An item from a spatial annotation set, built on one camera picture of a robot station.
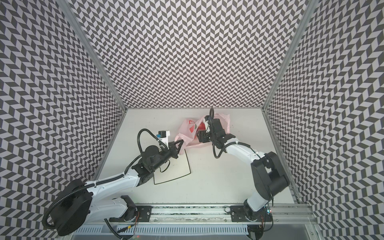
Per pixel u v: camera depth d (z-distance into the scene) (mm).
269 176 450
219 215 744
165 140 693
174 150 681
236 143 568
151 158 597
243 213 722
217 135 678
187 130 905
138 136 586
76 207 398
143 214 718
